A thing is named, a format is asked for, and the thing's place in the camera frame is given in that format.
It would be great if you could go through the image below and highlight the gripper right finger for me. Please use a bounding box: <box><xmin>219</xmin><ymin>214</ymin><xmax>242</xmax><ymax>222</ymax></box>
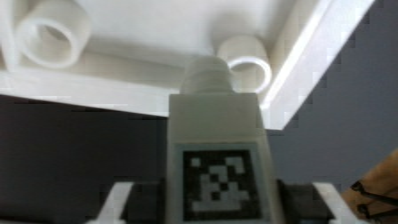
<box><xmin>313</xmin><ymin>182</ymin><xmax>363</xmax><ymax>224</ymax></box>

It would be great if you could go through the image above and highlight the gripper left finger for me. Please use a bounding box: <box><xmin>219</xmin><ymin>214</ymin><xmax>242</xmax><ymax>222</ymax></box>
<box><xmin>88</xmin><ymin>182</ymin><xmax>136</xmax><ymax>224</ymax></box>

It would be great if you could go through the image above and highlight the white table leg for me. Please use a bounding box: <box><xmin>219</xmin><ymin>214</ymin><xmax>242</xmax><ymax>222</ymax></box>
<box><xmin>166</xmin><ymin>56</ymin><xmax>287</xmax><ymax>224</ymax></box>

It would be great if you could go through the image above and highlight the white square tabletop part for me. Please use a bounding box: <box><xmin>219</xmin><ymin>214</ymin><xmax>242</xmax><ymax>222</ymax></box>
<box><xmin>0</xmin><ymin>0</ymin><xmax>375</xmax><ymax>130</ymax></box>

